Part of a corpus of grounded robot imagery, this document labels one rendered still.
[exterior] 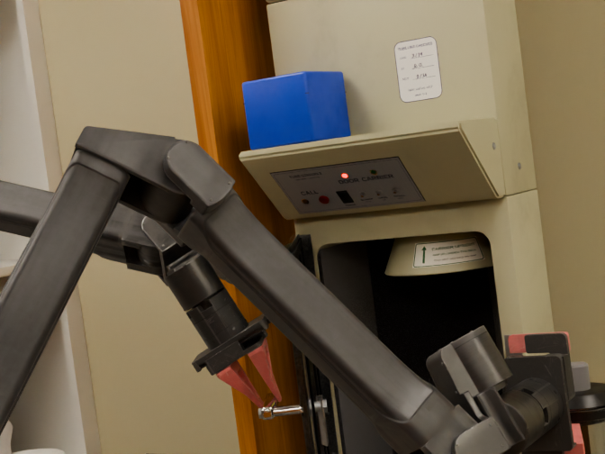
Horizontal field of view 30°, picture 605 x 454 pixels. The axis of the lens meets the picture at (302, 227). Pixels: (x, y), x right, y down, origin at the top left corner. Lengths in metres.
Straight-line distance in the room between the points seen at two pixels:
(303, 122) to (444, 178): 0.19
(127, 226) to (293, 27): 0.38
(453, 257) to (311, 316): 0.47
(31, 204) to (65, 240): 0.40
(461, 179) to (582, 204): 0.49
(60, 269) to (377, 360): 0.31
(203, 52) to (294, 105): 0.17
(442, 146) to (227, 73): 0.37
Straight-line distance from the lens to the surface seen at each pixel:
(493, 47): 1.46
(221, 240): 1.08
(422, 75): 1.48
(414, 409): 1.09
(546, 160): 1.88
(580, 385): 1.36
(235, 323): 1.36
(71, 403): 2.52
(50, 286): 1.03
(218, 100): 1.56
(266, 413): 1.34
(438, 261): 1.51
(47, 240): 1.04
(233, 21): 1.62
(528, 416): 1.14
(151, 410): 2.39
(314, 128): 1.44
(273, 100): 1.46
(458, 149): 1.36
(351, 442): 1.63
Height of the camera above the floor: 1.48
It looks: 3 degrees down
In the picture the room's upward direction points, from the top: 7 degrees counter-clockwise
